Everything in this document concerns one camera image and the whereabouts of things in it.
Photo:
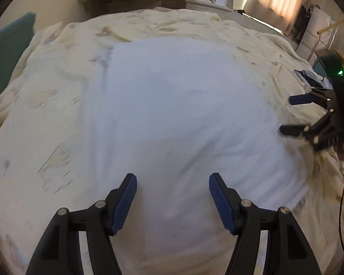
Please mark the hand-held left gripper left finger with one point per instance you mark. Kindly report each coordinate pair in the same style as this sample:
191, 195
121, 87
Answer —
124, 203

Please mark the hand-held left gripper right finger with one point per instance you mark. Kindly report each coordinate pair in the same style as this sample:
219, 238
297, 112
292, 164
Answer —
222, 203

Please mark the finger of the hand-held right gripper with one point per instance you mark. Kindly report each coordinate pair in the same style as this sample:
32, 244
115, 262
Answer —
292, 129
301, 99

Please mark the white printed t-shirt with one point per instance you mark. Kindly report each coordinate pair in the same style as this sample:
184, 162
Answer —
175, 120

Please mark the wooden clothes rack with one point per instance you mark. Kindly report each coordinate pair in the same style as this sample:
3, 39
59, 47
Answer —
331, 26

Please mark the white low partition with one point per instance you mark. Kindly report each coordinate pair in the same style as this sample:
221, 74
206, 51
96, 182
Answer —
258, 23

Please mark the white bucket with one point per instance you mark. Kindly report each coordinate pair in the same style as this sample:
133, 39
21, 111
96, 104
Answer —
219, 0

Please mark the white dresser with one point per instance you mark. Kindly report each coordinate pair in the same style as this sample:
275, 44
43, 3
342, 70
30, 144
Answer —
206, 10

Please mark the cream printed blanket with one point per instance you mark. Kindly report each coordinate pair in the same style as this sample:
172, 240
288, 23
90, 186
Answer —
46, 91

